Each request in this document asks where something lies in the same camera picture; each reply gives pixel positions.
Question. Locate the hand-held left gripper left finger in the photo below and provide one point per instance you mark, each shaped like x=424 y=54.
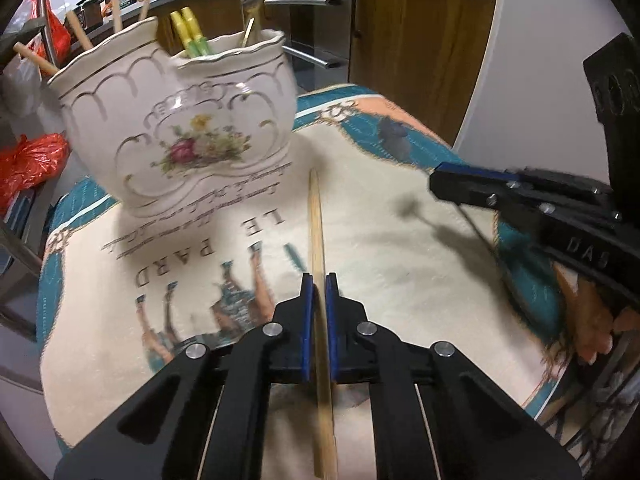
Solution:
x=307 y=330

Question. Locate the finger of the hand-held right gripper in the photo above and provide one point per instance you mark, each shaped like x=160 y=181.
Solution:
x=480 y=169
x=465 y=190

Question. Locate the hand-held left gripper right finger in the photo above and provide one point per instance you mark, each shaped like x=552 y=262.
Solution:
x=332 y=330

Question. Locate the floral ceramic utensil holder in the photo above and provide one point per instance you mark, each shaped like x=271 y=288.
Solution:
x=125 y=110

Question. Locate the yellow green plastic utensil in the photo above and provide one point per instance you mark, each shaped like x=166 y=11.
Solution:
x=179 y=25
x=192 y=22

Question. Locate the printed tablecloth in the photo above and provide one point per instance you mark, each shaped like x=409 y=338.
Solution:
x=400 y=270

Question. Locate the wooden kitchen cabinet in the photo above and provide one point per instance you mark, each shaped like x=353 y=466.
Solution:
x=425 y=35

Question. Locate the stainless built-in oven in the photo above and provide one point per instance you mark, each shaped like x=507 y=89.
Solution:
x=320 y=25

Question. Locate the metal shelf rack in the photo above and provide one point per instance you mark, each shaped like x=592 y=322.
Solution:
x=20 y=260

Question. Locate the red plastic bag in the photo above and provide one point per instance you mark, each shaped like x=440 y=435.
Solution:
x=55 y=35
x=30 y=165

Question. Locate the white plastic bag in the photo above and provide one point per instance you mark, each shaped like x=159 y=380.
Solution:
x=20 y=85

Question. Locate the dark red pressure cooker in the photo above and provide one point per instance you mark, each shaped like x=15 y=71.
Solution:
x=90 y=12

